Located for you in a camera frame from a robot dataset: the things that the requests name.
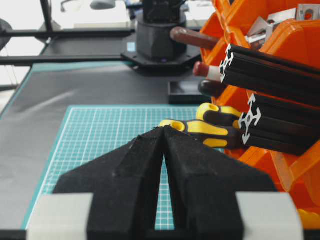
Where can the grey metal brackets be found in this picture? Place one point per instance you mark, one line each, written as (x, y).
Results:
(262, 29)

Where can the front yellow black screwdriver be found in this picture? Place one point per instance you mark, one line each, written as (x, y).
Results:
(214, 136)

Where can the dark brown handled tool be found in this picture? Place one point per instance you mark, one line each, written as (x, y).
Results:
(211, 88)

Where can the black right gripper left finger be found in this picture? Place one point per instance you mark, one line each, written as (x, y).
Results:
(113, 197)

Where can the lower black aluminium extrusion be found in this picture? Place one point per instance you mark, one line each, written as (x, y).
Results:
(279, 126)

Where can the small black tray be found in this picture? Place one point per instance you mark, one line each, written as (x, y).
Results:
(185, 93)

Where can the upper black aluminium extrusion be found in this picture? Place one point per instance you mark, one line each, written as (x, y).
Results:
(268, 74)

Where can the green cutting mat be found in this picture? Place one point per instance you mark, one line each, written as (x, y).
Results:
(90, 131)

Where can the rear yellow black screwdriver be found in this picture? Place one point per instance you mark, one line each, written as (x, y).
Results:
(218, 115)

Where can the black frame bar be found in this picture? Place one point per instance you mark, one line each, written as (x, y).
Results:
(69, 33)

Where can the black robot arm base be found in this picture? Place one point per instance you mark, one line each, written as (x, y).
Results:
(151, 45)

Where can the yellow black screwdriver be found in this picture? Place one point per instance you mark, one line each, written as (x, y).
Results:
(214, 136)
(218, 115)

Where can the red white handled cutter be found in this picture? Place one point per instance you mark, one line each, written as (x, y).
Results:
(210, 72)

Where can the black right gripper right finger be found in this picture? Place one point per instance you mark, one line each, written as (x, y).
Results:
(226, 199)

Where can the black aluminium extrusion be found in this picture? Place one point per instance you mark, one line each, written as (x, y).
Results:
(279, 126)
(268, 74)

